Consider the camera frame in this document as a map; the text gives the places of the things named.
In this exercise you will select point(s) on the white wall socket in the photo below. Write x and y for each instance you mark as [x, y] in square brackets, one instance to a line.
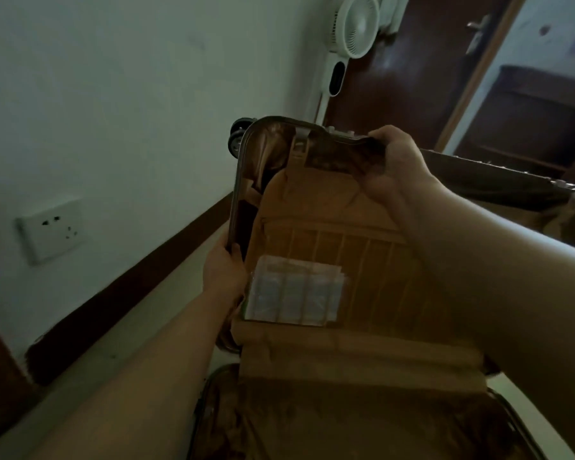
[52, 232]

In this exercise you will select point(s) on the dark brown wooden furniture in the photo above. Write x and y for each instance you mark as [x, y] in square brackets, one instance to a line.
[2, 383]

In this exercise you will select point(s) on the dark brown baseboard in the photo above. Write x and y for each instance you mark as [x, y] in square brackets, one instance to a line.
[124, 296]

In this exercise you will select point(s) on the white appliance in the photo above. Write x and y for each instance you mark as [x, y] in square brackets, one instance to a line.
[395, 11]

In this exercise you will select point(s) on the suitcase with brown lining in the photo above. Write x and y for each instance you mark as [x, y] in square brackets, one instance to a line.
[326, 210]

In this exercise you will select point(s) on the dark wooden cabinet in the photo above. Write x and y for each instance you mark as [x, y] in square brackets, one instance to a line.
[527, 119]

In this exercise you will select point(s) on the light wooden door frame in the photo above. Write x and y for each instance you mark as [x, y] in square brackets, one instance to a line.
[479, 74]

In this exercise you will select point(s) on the dark brown door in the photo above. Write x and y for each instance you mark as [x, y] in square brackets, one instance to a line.
[407, 76]

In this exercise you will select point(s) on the person's left forearm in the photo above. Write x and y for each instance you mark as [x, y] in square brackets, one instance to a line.
[153, 373]

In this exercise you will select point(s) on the person's right forearm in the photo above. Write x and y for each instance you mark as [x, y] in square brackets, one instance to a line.
[503, 282]

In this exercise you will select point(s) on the person's right hand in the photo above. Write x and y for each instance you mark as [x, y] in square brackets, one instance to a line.
[405, 165]

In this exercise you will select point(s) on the person's right thumb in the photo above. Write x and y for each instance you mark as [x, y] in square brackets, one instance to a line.
[373, 179]

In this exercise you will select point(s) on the person's left hand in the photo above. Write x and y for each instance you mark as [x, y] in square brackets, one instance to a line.
[223, 275]

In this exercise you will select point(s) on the dark table with metal edge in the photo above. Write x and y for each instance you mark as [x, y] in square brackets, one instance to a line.
[498, 186]

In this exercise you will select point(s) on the white standing fan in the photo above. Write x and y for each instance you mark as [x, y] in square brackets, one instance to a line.
[357, 26]

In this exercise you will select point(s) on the person's left thumb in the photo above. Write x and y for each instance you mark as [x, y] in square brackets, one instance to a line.
[235, 256]

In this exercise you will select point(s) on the white packet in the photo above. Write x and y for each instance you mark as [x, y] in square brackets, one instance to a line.
[292, 292]

